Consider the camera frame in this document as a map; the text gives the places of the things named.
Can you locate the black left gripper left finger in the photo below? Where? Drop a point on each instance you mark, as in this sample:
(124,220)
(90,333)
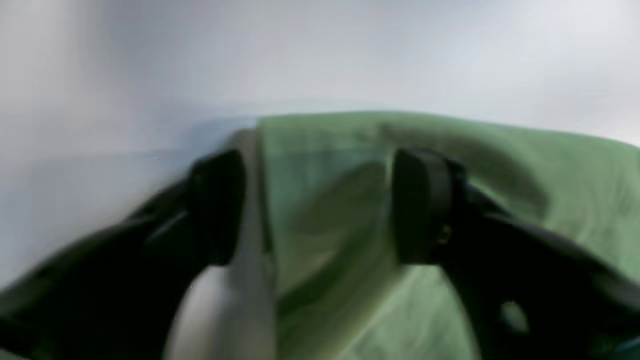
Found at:
(114,294)

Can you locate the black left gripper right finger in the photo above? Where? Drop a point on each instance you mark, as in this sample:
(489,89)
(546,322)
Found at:
(528,293)

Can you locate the green T-shirt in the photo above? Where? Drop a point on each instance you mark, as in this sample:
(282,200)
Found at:
(342,294)

